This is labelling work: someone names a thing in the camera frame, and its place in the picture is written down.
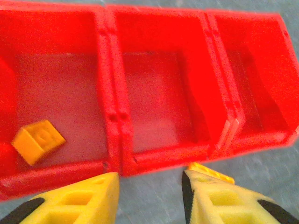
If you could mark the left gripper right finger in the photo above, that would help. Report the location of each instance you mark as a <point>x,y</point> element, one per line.
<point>222,205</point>

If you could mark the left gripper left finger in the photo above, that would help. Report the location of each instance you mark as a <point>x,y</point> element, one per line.
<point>77,205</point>

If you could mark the yellow lego plate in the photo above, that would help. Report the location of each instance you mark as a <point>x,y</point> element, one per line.
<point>210,171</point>

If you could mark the yellow lego brick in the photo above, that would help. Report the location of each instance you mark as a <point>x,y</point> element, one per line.
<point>37,140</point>

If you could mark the red plastic bin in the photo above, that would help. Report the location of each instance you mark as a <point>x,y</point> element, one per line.
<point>58,35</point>
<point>163,30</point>
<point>257,32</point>

